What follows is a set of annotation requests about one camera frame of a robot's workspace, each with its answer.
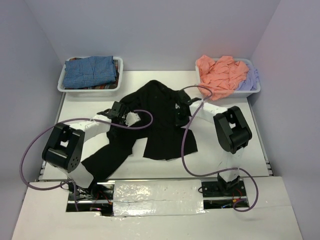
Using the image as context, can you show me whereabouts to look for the black long sleeve shirt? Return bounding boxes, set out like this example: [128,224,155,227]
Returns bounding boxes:
[82,80,198,181]

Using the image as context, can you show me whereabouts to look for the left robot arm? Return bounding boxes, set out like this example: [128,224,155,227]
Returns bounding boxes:
[42,101,130,199]

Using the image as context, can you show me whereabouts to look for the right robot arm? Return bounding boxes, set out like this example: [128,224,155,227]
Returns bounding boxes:
[175,89,252,196]

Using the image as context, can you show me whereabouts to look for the left white plastic basket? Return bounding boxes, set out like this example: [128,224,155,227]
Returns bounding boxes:
[57,55,124,97]

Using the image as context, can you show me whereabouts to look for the white plastic basket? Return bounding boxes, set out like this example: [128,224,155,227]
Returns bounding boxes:
[57,55,124,97]
[195,57,261,98]

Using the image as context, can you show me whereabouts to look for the orange pink shirt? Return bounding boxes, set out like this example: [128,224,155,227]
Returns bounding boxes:
[196,55,250,101]

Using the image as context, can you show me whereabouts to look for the blue checkered folded shirt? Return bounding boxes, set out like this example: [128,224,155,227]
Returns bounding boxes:
[61,55,117,89]

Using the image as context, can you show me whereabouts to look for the right white plastic basket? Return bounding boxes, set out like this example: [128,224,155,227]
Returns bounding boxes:
[195,57,261,98]

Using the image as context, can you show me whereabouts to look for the lavender shirt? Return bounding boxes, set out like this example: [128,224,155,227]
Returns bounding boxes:
[236,63,260,91]

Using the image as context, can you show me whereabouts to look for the silver foil tape cover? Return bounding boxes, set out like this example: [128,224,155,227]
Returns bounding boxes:
[112,179,206,217]

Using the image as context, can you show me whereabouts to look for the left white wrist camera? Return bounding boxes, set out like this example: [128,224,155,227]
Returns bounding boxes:
[125,112,141,127]

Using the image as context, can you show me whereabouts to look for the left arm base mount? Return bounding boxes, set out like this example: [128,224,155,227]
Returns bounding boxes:
[61,181,115,217]

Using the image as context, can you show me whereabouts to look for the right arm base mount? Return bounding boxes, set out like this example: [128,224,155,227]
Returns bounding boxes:
[197,177,249,210]

